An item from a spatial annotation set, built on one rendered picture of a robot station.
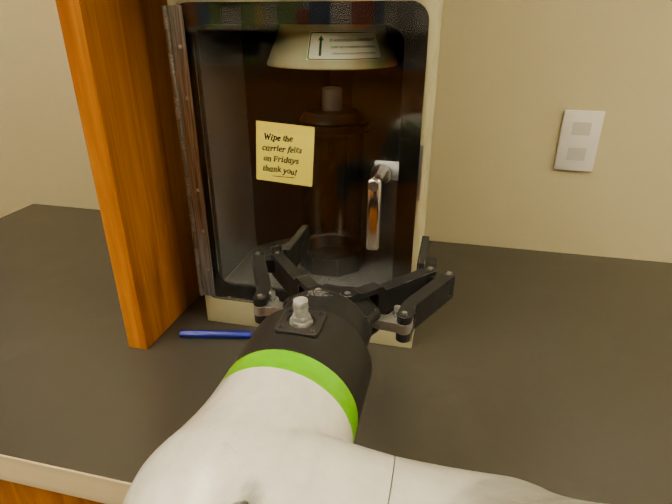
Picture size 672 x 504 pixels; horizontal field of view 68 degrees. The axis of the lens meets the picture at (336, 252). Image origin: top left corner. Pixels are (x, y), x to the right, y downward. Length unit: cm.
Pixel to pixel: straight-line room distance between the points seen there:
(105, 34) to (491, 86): 68
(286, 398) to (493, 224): 88
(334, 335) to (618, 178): 86
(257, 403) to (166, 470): 5
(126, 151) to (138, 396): 31
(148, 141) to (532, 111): 70
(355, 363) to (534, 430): 36
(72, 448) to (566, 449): 55
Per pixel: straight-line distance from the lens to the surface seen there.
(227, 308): 79
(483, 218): 111
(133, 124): 71
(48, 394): 75
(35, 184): 152
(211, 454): 24
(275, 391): 28
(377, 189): 57
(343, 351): 33
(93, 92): 66
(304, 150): 64
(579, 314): 90
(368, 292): 43
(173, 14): 68
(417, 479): 25
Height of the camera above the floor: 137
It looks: 25 degrees down
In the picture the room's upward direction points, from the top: straight up
